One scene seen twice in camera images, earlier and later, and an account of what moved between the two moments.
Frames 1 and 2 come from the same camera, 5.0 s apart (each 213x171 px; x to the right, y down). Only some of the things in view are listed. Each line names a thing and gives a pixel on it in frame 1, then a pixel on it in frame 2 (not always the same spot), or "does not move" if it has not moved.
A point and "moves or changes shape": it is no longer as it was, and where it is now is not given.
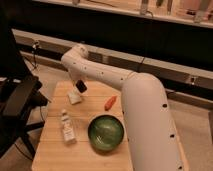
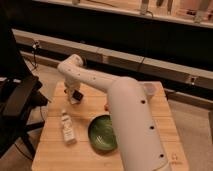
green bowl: x=105 y=134 does not move
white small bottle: x=69 y=133 does not move
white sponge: x=74 y=97 does not move
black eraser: x=81 y=86 moves or changes shape
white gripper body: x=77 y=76 to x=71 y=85
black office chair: x=20 y=91 does not move
